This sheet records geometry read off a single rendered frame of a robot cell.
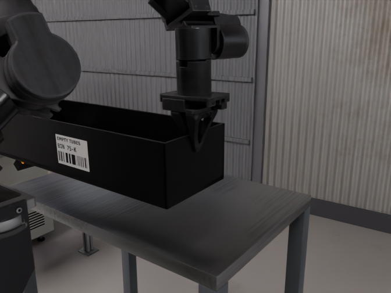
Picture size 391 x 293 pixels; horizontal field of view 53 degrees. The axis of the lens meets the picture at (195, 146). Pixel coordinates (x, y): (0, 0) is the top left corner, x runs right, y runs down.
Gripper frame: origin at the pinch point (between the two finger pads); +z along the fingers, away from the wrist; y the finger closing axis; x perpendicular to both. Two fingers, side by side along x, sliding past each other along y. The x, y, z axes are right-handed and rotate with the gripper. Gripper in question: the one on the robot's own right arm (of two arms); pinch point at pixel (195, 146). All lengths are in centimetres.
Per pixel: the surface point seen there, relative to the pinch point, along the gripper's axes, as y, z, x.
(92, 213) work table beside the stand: 30.8, 21.2, -0.6
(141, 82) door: 194, 20, -188
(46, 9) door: 311, -44, -184
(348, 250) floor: 10, 105, -162
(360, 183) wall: 16, 77, -200
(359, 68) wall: 23, 4, -201
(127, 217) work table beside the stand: 22.9, 21.4, -4.1
